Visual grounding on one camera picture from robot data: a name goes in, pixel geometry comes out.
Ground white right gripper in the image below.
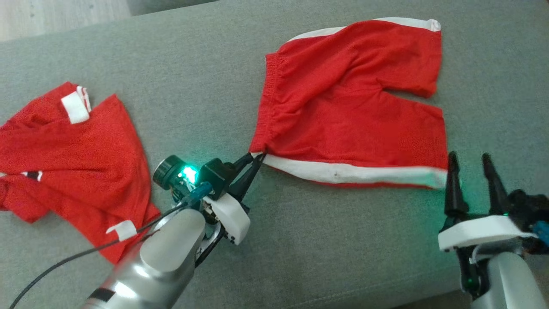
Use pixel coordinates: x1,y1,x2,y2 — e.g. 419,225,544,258
438,151,537,253

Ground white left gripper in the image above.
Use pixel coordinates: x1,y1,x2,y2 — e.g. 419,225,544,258
153,153,267,246

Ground red shorts with white stripes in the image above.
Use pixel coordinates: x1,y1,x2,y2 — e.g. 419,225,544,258
249,17,449,189

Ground red jersey with white sleeves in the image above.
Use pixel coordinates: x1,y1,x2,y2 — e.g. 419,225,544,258
0,82,161,264

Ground large grey fabric sofa cushion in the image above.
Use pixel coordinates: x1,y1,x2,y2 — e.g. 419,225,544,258
0,0,549,309

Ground small grey fabric sofa cushion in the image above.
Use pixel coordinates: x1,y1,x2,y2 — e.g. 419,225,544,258
127,0,219,17

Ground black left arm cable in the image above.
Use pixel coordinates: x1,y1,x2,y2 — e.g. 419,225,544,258
8,182,214,309

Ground white tape cable tag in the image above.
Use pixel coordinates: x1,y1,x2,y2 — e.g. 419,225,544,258
106,220,138,242

